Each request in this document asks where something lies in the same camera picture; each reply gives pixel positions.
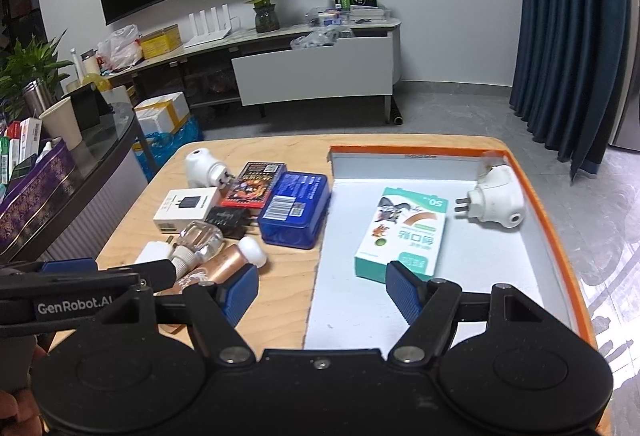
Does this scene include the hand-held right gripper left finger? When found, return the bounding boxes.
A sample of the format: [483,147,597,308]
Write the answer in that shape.
[117,265,261,364]

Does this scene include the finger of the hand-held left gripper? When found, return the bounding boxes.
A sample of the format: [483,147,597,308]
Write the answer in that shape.
[20,257,98,277]
[97,260,177,292]

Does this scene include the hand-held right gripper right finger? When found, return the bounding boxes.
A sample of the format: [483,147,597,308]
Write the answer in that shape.
[385,260,543,364]

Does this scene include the white charger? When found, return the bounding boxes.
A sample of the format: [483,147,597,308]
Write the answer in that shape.
[134,241,173,267]

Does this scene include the gold tube with white cap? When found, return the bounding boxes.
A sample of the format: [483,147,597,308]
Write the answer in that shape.
[172,236,267,297]

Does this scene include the orange-rimmed white tray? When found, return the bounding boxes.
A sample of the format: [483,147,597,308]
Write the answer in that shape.
[302,145,598,352]

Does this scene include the clear glass perfume bottle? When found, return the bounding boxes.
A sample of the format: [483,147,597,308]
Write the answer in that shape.
[167,221,223,289]

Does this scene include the blue plastic box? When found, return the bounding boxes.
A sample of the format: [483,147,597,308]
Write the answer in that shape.
[257,171,330,251]

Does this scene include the person's left hand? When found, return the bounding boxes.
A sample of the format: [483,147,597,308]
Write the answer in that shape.
[0,386,36,436]

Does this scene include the teal bandage box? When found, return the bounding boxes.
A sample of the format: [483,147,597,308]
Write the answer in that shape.
[354,186,448,279]

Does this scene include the purple patterned tissue box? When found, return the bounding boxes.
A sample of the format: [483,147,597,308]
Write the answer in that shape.
[0,136,78,257]

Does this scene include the white charger box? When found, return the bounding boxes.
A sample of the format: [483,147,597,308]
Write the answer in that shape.
[153,187,223,234]

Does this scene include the black charger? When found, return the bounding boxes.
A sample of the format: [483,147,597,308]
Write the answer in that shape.
[205,205,261,239]

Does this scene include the glass-topped side table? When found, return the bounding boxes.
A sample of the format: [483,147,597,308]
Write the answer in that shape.
[0,101,151,267]

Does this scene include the red card box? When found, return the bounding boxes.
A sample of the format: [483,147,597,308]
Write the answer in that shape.
[220,161,288,209]

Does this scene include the white plug adapter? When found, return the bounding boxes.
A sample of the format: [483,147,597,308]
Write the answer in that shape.
[454,163,526,229]
[185,147,236,192]

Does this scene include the blue plastic bag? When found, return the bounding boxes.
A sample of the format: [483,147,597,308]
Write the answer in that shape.
[132,119,203,182]

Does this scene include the row of small boxes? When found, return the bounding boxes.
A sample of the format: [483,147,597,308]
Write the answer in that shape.
[0,116,43,187]

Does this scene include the beige paper cup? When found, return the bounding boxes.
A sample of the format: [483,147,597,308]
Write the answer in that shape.
[39,96,83,152]

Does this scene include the black tablet stand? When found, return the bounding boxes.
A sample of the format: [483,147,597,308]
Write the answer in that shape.
[62,84,113,132]

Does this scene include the white cardboard box yellow tape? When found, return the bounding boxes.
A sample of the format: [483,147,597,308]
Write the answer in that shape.
[132,91,191,137]

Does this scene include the steel tumbler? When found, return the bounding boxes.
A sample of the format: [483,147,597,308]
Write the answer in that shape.
[21,80,55,117]

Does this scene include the large leafy plant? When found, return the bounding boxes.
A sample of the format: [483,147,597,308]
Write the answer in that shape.
[0,31,76,117]

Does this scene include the white plastic bag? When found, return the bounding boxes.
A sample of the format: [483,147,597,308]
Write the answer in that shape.
[97,24,143,71]

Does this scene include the white television cabinet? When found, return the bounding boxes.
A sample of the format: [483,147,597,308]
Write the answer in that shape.
[107,16,402,124]

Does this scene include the white router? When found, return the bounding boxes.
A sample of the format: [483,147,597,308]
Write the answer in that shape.
[184,4,241,48]

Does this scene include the pile of small packets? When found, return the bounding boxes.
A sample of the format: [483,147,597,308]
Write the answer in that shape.
[291,27,356,50]

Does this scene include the stack of books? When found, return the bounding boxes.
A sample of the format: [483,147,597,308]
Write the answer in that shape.
[350,5,391,23]

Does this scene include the clear plastic boxes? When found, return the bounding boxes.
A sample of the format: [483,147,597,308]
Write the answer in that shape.
[305,6,351,27]

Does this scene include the dark blue curtain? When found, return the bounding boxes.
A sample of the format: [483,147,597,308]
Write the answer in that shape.
[510,0,633,184]

